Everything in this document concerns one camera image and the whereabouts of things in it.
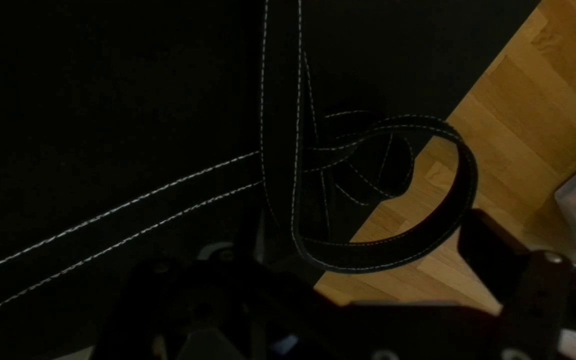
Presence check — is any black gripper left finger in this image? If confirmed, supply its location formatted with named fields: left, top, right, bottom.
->
left=94, top=256, right=344, bottom=360

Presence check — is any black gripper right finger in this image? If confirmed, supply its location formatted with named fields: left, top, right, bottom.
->
left=455, top=209, right=576, bottom=360

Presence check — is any black stitched tote bag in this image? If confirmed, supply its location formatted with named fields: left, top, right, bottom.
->
left=0, top=0, right=544, bottom=360

